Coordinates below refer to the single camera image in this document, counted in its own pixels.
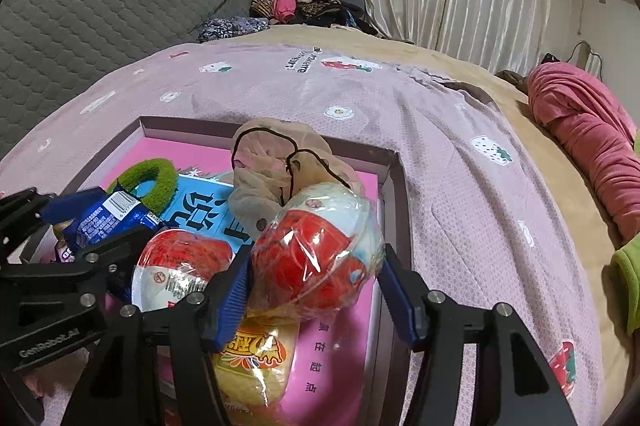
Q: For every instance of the white metal rack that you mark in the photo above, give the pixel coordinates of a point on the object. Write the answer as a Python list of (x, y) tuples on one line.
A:
[(592, 58)]

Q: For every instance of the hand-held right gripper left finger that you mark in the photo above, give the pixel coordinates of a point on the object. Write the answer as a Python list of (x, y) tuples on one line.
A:
[(232, 306)]

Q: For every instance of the blue patterned cloth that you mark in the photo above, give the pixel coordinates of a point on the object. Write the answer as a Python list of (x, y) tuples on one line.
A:
[(232, 29)]

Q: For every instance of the pink quilt with green lining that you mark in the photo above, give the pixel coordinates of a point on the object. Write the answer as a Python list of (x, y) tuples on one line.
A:
[(580, 120)]

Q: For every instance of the yellow cake packet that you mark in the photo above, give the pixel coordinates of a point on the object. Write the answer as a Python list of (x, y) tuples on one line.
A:
[(255, 371)]

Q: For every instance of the grey quilted headboard cover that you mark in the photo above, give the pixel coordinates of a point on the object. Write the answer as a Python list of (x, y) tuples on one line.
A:
[(100, 15)]

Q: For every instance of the beige mesh hair scrunchie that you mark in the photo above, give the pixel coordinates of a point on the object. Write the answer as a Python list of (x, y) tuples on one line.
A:
[(260, 196)]

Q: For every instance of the green fuzzy hair scrunchie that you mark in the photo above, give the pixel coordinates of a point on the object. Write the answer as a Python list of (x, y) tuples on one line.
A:
[(160, 186)]

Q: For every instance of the grey shallow cardboard box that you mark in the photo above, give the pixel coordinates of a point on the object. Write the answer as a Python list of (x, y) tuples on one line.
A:
[(190, 125)]

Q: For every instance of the beige blanket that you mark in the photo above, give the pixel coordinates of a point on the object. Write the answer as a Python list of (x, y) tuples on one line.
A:
[(575, 206)]

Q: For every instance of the dark patterned bag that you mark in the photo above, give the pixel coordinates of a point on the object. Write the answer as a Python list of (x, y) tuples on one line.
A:
[(550, 58)]

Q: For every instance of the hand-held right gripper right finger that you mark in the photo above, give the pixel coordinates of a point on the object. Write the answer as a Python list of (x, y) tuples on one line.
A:
[(400, 301)]

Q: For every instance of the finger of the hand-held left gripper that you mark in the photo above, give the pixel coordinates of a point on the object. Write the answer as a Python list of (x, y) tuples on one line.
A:
[(65, 206), (100, 258)]

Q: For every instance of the plastic-wrapped toy egg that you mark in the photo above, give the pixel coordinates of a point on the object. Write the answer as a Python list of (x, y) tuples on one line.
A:
[(180, 261), (310, 266)]

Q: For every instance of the blue cookie packet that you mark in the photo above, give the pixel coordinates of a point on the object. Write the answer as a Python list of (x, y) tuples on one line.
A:
[(105, 221)]

